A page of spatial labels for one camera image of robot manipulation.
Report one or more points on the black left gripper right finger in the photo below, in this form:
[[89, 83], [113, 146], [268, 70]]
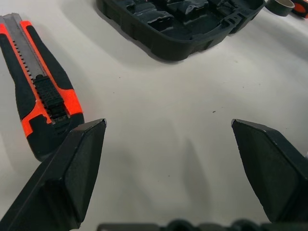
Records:
[[276, 173]]

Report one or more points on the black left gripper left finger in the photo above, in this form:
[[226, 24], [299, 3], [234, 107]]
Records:
[[60, 183]]

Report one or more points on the orange black utility knife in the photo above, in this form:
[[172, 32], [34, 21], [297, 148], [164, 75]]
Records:
[[24, 96]]

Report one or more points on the black tape roll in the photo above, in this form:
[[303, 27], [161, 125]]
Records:
[[276, 10]]

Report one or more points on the black plastic tool case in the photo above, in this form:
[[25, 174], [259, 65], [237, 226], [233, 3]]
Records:
[[168, 36]]

